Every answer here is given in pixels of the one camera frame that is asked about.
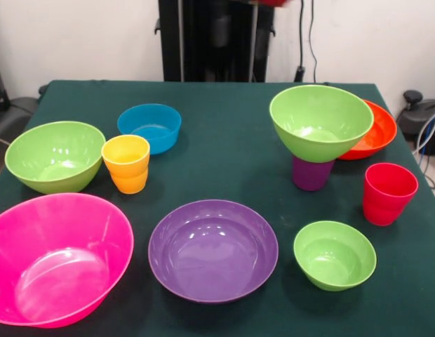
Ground yellow plastic cup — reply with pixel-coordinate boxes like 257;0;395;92
100;134;151;194

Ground purple plastic cup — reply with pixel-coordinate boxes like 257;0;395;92
291;156;335;192

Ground orange-red plastic bowl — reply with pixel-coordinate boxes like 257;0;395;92
336;99;398;161

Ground dark green tablecloth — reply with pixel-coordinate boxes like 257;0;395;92
0;79;435;337

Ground blue plastic bowl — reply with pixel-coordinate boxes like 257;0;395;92
116;103;183;156

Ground purple plastic bowl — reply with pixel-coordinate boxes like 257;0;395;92
147;199;279;305

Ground small green plastic bowl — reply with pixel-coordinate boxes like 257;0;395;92
293;220;377;292

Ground red plastic cup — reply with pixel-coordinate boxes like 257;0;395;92
363;161;420;227

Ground large pink plastic bowl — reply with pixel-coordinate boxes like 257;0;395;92
0;192;135;329

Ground black chair base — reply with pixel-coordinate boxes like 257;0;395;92
396;90;435;155
0;96;39;148

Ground black hanging cable with plug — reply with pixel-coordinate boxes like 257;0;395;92
294;0;307;83

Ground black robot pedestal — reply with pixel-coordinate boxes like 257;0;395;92
154;0;276;84

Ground thin black hanging cable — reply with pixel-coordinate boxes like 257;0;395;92
308;0;331;87

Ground tangle of cables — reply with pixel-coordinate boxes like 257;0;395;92
413;107;435;192

